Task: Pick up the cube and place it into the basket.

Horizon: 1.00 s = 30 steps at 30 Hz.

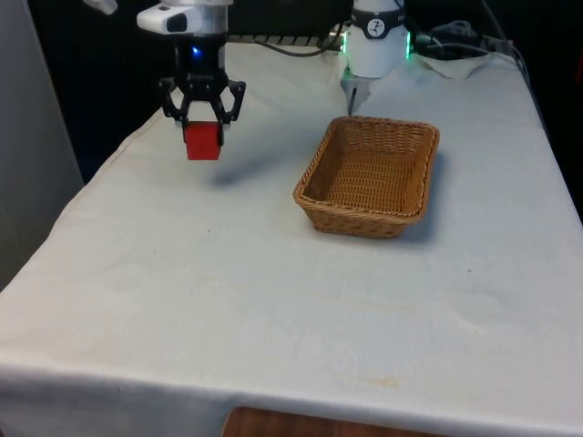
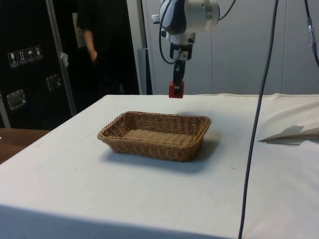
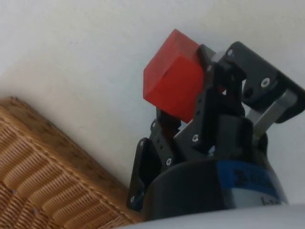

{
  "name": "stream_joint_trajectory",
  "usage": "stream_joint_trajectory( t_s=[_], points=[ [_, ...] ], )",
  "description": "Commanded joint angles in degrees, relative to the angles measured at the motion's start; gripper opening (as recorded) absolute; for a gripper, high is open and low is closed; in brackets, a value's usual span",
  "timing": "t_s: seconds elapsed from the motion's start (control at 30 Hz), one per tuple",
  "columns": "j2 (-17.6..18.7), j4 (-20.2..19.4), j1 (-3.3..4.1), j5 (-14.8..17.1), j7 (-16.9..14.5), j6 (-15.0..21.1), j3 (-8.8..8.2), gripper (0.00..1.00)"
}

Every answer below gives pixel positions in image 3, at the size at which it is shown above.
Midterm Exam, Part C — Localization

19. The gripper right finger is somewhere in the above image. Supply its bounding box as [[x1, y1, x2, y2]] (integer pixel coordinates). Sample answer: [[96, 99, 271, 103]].
[[192, 42, 305, 153]]

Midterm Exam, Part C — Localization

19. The wicker basket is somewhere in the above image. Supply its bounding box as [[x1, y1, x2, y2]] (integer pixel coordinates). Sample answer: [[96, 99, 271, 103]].
[[0, 96, 143, 229]]

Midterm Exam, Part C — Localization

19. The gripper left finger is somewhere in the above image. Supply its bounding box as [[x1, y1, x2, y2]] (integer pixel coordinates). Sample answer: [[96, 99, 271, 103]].
[[127, 108, 184, 212]]

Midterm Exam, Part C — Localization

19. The red cube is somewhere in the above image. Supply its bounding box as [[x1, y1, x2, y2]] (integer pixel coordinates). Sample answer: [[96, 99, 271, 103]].
[[142, 29, 210, 124]]

